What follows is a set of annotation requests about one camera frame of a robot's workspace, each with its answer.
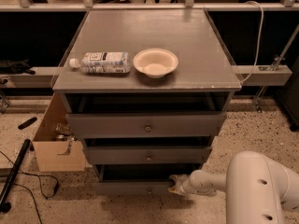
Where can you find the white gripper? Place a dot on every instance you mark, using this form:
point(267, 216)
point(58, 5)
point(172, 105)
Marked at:
point(186, 183)

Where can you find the grey bottom drawer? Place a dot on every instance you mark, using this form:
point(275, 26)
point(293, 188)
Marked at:
point(139, 179)

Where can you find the grey drawer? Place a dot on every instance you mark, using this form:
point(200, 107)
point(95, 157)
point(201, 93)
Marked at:
point(139, 179)
point(146, 154)
point(133, 125)

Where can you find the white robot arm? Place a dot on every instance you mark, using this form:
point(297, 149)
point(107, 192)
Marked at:
point(258, 190)

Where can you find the grey middle drawer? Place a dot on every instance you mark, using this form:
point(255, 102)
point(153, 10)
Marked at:
point(146, 154)

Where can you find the grey three-drawer cabinet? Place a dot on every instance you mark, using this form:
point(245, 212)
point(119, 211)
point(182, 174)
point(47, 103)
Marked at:
point(203, 82)

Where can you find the grey top drawer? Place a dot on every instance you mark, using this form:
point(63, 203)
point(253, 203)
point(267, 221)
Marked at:
point(133, 125)

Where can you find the open cardboard box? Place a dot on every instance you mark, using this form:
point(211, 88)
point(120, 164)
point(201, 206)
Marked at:
point(55, 153)

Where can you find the white paper bowl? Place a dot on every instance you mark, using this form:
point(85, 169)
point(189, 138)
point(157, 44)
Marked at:
point(155, 63)

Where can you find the clear plastic water bottle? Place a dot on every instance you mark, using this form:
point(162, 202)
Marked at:
point(102, 63)

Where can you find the small black remote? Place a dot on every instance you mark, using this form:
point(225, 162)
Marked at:
point(27, 123)

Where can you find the diagonal metal strut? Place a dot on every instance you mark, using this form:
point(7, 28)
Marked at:
point(273, 67)

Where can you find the black pole on floor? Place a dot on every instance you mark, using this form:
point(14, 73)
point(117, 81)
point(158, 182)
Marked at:
point(4, 204)

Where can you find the black bag on beam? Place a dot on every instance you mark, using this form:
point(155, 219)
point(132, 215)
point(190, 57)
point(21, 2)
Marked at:
point(16, 67)

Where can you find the metal railing frame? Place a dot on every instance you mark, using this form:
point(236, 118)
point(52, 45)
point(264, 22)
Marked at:
point(79, 5)

